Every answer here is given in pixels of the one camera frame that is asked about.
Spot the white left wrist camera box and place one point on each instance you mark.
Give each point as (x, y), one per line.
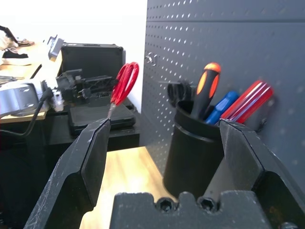
(57, 100)

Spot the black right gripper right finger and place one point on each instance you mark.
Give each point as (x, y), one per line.
(262, 179)

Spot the black cup holder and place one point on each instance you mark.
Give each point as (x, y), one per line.
(190, 155)

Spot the silver empty spare hook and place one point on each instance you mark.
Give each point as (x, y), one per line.
(151, 59)

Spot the grey metal pegboard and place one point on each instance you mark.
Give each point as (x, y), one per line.
(238, 47)

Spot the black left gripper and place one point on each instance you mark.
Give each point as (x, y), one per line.
(74, 88)

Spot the grey black small device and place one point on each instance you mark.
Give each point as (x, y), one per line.
(55, 48)

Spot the light wooden side table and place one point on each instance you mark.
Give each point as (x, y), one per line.
(35, 59)

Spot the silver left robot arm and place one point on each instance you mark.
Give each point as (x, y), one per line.
(16, 100)

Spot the black flight case cabinet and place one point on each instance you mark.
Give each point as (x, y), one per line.
(95, 59)

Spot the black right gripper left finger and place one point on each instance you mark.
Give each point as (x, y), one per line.
(71, 179)

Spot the black plastic carry case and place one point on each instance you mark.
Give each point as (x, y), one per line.
(95, 117)

